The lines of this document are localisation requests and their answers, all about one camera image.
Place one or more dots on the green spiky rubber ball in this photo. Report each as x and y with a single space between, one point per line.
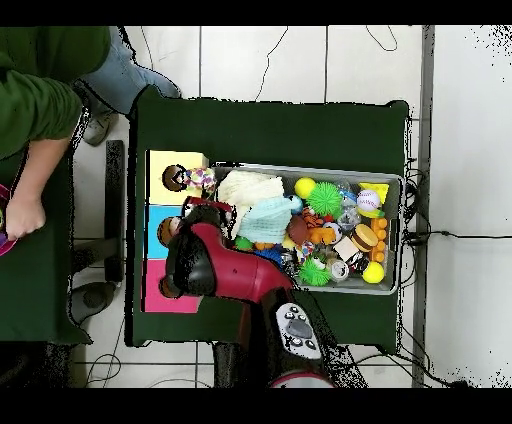
324 200

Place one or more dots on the person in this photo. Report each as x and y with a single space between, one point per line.
40 80

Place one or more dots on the pink round object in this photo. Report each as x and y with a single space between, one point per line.
4 248

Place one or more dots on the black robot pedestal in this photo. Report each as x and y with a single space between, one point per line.
224 364

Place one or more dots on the brown toy football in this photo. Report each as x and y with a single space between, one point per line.
297 230

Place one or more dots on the person's forearm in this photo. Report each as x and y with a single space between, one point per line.
42 168

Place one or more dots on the round wooden burger toy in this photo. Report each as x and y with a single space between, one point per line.
364 238

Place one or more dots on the person's hand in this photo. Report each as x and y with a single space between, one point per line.
24 218

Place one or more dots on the small soccer ball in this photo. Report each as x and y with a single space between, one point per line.
335 231

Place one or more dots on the light blue waffle cloth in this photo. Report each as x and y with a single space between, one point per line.
268 220

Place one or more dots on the white baseball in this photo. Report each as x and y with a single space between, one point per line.
368 200

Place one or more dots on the dark green table cloth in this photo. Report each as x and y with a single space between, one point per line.
272 132

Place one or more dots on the yellow ball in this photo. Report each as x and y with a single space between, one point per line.
305 188

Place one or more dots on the cream waffle cloth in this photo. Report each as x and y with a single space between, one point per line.
248 186

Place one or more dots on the green cloth side table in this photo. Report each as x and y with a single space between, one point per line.
36 288

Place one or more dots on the wooden box with three holes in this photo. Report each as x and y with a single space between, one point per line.
160 192

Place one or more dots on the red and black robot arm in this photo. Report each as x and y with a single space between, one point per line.
240 276

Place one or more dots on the silver mesh bin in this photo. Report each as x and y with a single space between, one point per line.
360 288

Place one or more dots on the plain wooden cube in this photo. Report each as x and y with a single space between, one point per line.
346 248

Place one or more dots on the colourful patterned cloth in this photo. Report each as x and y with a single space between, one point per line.
200 178

